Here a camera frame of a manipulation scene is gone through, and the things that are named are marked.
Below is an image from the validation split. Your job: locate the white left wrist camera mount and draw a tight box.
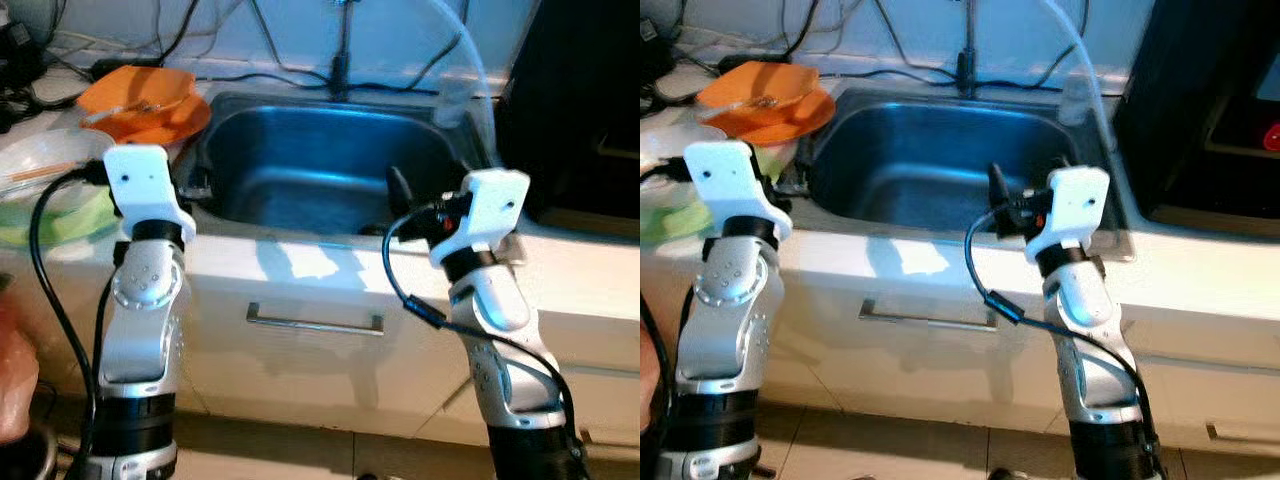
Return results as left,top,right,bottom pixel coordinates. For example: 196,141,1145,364
103,145,198,244
684,140,791,241

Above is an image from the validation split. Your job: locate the black kitchen appliance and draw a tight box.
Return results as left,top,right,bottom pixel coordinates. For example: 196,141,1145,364
495,0,641,238
1112,0,1280,238

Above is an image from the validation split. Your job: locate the white kitchen cabinet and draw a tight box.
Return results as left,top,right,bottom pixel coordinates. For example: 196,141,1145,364
0,235,641,466
640,235,1280,456

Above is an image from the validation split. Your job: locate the light green plate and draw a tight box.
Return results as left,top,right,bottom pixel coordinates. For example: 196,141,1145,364
640,140,801,248
0,150,196,251

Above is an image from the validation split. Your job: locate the orange plate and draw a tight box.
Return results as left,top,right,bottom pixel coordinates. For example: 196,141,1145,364
95,95,213,147
712,88,837,141

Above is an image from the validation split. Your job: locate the white faucet hose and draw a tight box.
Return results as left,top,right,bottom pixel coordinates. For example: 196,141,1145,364
1040,0,1118,161
430,0,498,166

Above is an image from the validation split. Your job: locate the metal sink faucet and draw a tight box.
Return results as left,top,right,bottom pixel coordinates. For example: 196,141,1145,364
958,0,979,99
330,0,353,101

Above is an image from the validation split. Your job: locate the stainless steel sink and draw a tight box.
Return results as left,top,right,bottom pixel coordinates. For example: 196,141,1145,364
800,88,1111,236
195,92,501,241

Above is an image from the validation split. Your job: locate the orange bowl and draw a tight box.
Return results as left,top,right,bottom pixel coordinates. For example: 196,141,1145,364
697,60,821,116
78,66,198,126

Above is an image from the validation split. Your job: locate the white ribbed bowl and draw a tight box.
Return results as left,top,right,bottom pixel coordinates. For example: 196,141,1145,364
640,122,703,179
0,128,119,206

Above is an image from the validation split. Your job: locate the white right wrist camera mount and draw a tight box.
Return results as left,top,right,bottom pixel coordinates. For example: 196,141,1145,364
1022,166,1111,266
430,169,531,269

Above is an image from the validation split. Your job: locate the metal drawer handle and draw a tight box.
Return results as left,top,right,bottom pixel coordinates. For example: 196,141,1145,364
246,302,385,337
858,298,1001,331

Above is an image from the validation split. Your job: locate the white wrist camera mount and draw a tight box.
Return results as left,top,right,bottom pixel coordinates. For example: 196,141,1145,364
430,169,531,269
1022,166,1111,266
684,140,791,241
103,145,198,244

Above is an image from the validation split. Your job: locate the clear plastic cup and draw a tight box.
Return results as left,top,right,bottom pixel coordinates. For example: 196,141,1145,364
435,80,476,131
1058,72,1099,126

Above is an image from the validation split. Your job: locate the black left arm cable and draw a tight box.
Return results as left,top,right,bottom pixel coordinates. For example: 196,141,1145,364
28,163,113,476
640,160,693,480

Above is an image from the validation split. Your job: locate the metal spoon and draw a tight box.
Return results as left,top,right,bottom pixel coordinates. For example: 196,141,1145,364
700,95,786,119
85,98,166,126

